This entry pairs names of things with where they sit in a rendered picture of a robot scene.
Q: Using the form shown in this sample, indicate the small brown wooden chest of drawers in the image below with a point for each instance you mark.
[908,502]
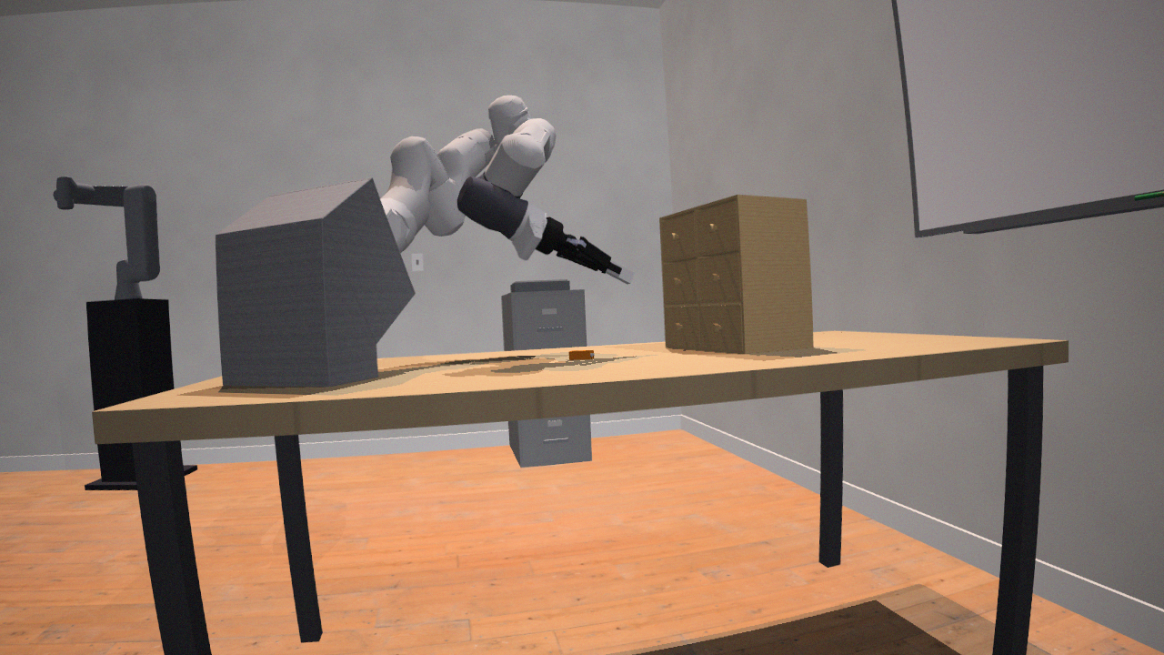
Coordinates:
[775,276]

